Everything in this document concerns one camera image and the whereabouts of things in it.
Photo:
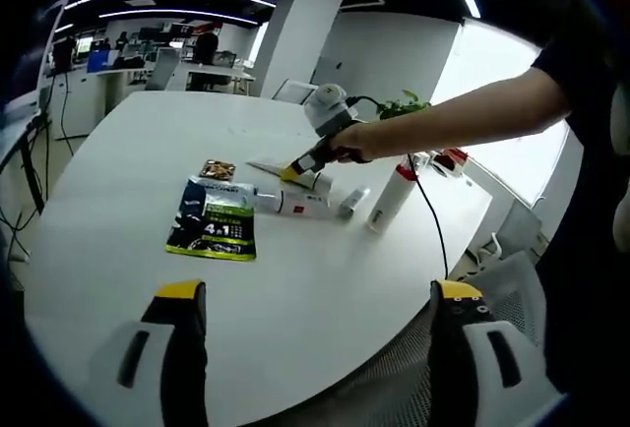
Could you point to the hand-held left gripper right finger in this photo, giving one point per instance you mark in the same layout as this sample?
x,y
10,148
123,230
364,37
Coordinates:
x,y
462,368

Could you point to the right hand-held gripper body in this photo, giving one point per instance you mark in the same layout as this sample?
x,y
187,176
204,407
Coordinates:
x,y
332,112

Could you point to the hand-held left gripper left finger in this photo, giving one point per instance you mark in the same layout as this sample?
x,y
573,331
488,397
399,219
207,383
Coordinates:
x,y
172,363

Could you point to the small white skincare bottle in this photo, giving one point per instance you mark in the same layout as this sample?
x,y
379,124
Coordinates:
x,y
353,203
300,203

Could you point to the large white skincare bottle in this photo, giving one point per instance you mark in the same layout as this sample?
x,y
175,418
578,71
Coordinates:
x,y
389,201

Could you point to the brown gold skincare sachet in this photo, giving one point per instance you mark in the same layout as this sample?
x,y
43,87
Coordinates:
x,y
217,169

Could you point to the green black skincare sachet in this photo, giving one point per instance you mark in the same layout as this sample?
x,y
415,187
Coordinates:
x,y
211,220

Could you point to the blue storage box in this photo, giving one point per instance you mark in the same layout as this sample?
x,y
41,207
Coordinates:
x,y
101,60

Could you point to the person's right hand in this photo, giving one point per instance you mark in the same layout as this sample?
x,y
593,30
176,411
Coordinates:
x,y
364,140

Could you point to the green potted plant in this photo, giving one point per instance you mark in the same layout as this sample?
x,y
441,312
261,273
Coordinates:
x,y
394,108

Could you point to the white mesh office chair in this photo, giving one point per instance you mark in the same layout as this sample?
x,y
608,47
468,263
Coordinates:
x,y
394,387

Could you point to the red box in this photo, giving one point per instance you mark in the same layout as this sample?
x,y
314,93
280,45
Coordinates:
x,y
453,156

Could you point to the grey office chair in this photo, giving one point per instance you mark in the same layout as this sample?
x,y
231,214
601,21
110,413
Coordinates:
x,y
522,223

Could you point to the large bright window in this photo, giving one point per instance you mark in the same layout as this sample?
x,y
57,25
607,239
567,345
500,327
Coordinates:
x,y
492,48

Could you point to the white office desks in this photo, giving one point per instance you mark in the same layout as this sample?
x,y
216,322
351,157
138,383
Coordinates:
x,y
83,97

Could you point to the person's black shirt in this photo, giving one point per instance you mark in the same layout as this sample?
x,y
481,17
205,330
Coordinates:
x,y
590,151

